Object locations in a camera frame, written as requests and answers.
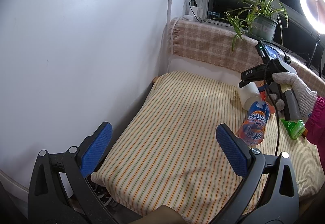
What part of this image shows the white plastic cup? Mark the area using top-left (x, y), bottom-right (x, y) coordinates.
top-left (237, 82), bottom-right (261, 111)

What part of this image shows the pink sleeve right forearm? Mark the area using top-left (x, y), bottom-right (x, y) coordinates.
top-left (306, 97), bottom-right (325, 149)

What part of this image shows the green printed cup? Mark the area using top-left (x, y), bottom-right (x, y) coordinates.
top-left (281, 118), bottom-right (306, 140)

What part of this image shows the right hand in knit glove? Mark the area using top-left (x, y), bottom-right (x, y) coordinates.
top-left (272, 72), bottom-right (317, 121)

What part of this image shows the plaid beige sill cloth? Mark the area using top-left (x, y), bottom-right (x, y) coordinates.
top-left (168, 16), bottom-right (325, 98)

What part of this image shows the spider plant in grey pot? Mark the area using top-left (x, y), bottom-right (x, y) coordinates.
top-left (214, 0), bottom-right (289, 50)

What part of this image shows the sneaker under table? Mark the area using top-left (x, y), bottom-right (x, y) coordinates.
top-left (89, 181), bottom-right (118, 208)

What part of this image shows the white power strip with plugs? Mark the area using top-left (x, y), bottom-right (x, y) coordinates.
top-left (183, 0), bottom-right (203, 23)

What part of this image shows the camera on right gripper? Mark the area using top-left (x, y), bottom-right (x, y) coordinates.
top-left (255, 40), bottom-right (284, 64)

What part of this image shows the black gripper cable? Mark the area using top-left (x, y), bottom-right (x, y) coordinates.
top-left (261, 43), bottom-right (291, 156)

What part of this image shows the ring light on tripod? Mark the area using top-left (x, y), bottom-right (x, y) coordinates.
top-left (299, 0), bottom-right (324, 68)

